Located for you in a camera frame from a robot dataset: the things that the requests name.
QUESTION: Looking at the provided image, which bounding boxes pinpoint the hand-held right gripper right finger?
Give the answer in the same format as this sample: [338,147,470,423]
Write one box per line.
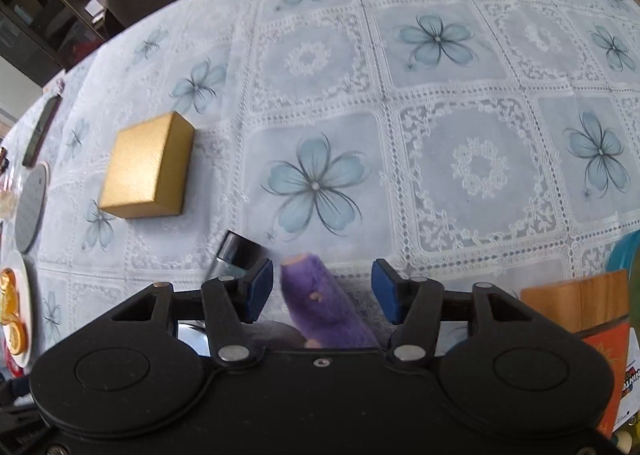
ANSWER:
[371,259,577,367]

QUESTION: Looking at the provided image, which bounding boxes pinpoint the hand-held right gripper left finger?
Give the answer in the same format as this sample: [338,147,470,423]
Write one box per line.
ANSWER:
[65,259,275,369]

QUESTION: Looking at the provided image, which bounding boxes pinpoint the purple plush toy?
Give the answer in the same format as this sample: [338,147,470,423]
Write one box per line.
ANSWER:
[279,253,380,350]

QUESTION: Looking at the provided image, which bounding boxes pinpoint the small grey bottle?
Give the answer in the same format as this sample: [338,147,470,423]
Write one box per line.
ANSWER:
[207,230,264,287]

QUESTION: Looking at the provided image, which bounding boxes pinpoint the floral lace tablecloth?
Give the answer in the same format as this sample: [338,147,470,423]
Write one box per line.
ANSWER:
[0,0,640,386]

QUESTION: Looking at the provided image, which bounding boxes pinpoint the gold cardboard box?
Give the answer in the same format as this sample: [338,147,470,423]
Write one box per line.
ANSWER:
[98,111,196,220]

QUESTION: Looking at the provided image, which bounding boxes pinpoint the wooden box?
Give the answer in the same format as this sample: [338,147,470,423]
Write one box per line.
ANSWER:
[520,270,631,336]

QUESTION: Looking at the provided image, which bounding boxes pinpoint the orange printed box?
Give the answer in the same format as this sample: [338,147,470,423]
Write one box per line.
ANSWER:
[575,322,640,442]

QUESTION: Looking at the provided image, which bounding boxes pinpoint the white plate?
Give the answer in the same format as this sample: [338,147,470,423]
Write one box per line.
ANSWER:
[0,250,35,369]

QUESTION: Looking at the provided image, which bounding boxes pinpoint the teal round dish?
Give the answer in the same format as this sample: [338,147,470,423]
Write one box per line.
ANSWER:
[606,230,640,282]

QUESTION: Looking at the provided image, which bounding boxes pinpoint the grey round trivet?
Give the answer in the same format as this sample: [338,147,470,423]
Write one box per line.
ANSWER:
[14,161,51,254]

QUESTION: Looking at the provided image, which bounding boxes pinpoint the pile of orange slices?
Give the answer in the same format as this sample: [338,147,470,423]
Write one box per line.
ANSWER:
[0,267,27,354]

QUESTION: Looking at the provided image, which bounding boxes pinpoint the dark smartphone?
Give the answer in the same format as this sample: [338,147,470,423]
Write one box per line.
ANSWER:
[22,96,62,167]

